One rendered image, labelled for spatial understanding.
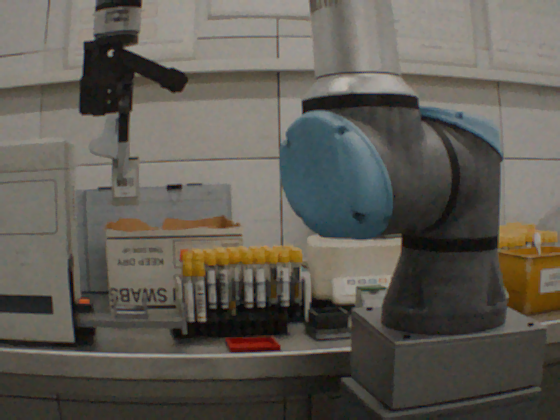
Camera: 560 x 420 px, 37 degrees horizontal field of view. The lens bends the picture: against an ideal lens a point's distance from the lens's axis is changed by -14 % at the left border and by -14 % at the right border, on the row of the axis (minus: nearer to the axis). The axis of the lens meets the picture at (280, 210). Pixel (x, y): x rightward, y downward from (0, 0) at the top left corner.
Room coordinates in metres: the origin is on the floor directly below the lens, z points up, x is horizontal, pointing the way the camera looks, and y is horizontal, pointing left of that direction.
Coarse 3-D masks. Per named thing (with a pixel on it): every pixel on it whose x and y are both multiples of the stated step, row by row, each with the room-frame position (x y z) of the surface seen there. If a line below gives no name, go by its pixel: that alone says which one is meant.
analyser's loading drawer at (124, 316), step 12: (144, 300) 1.25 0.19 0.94; (180, 300) 1.31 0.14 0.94; (96, 312) 1.30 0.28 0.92; (120, 312) 1.25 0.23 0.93; (132, 312) 1.25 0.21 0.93; (144, 312) 1.25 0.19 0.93; (180, 312) 1.29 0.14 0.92; (84, 324) 1.24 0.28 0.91; (96, 324) 1.24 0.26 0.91; (108, 324) 1.24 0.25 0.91; (120, 324) 1.25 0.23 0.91; (132, 324) 1.25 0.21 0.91; (144, 324) 1.25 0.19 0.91; (156, 324) 1.25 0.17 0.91; (168, 324) 1.26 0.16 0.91; (180, 324) 1.26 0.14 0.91
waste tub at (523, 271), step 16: (512, 256) 1.43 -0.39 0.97; (528, 256) 1.37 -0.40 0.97; (544, 256) 1.38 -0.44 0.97; (512, 272) 1.43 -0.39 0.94; (528, 272) 1.38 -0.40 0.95; (544, 272) 1.38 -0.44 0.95; (512, 288) 1.43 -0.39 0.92; (528, 288) 1.38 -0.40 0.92; (544, 288) 1.38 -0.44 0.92; (512, 304) 1.43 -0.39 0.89; (528, 304) 1.38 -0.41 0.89; (544, 304) 1.39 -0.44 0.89
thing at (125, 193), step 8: (128, 160) 1.26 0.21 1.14; (136, 160) 1.27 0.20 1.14; (112, 168) 1.25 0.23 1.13; (128, 168) 1.26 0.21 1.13; (136, 168) 1.26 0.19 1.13; (112, 176) 1.25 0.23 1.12; (128, 176) 1.26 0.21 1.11; (136, 176) 1.26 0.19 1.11; (112, 184) 1.25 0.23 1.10; (120, 184) 1.25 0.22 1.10; (128, 184) 1.26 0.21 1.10; (136, 184) 1.26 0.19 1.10; (112, 192) 1.25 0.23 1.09; (120, 192) 1.25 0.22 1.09; (128, 192) 1.26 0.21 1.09; (136, 192) 1.26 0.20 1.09; (112, 200) 1.25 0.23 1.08; (120, 200) 1.25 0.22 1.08; (128, 200) 1.26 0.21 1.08; (136, 200) 1.26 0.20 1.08
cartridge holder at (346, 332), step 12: (312, 312) 1.35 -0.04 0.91; (324, 312) 1.38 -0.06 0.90; (336, 312) 1.33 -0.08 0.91; (312, 324) 1.35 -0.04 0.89; (324, 324) 1.33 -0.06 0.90; (336, 324) 1.33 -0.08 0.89; (348, 324) 1.33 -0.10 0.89; (324, 336) 1.31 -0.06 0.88; (336, 336) 1.31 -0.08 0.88; (348, 336) 1.32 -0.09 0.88
